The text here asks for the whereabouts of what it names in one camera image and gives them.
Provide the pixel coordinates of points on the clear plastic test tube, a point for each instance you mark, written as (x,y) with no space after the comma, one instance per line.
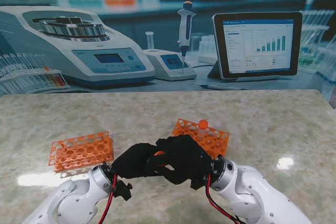
(201,132)

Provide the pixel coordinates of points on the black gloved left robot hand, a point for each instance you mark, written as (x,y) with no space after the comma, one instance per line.
(131,161)

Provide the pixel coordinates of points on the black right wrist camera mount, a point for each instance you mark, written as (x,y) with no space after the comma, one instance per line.
(199,182)

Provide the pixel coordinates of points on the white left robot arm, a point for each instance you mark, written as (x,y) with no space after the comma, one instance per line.
(73,200)

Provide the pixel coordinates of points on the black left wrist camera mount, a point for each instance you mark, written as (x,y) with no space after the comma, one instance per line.
(123,190)

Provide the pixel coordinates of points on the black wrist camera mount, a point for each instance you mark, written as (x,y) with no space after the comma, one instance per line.
(199,182)
(123,190)

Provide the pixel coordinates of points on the orange test tube rack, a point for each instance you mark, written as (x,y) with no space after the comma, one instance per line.
(76,148)
(212,140)

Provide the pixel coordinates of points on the orange round tube cap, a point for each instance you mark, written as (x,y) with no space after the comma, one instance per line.
(160,159)
(203,124)

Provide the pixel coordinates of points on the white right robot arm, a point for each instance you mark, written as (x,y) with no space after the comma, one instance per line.
(257,197)

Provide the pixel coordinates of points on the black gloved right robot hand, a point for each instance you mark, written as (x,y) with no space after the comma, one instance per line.
(183,158)

